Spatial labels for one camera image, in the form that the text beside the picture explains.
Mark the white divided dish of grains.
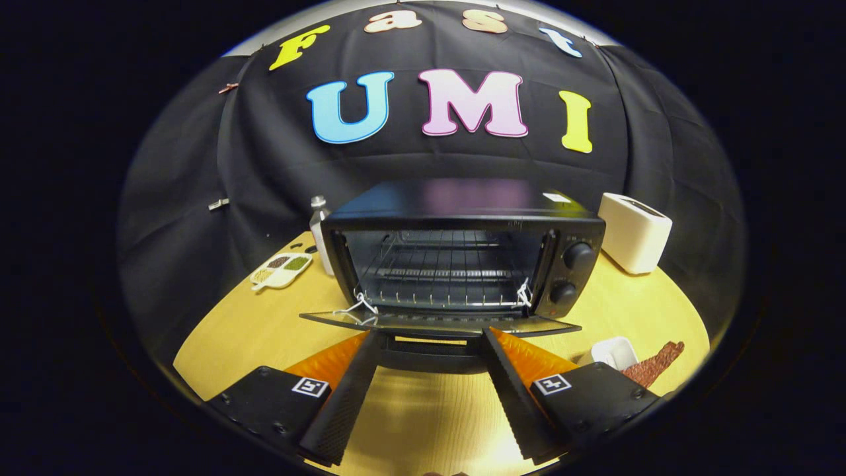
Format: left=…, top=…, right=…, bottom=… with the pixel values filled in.
left=250, top=253, right=313, bottom=292

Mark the white ribbed dish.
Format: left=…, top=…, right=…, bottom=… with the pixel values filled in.
left=578, top=336, right=640, bottom=371

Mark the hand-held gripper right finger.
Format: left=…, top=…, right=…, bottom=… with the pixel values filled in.
left=481, top=327, right=663, bottom=463

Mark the clear plastic bottle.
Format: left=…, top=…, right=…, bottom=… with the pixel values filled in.
left=309, top=196, right=335, bottom=276

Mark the reddish brown meat strip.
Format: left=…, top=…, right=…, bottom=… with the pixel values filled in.
left=621, top=341, right=685, bottom=389

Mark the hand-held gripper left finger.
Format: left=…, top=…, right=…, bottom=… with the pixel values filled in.
left=206, top=330, right=383, bottom=467

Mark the black toaster oven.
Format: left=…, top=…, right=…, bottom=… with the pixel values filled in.
left=299, top=177, right=607, bottom=375

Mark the white bread toaster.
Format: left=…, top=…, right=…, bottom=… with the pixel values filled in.
left=598, top=192, right=673, bottom=275

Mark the black backdrop cloth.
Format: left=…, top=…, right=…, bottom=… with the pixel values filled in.
left=119, top=0, right=748, bottom=361

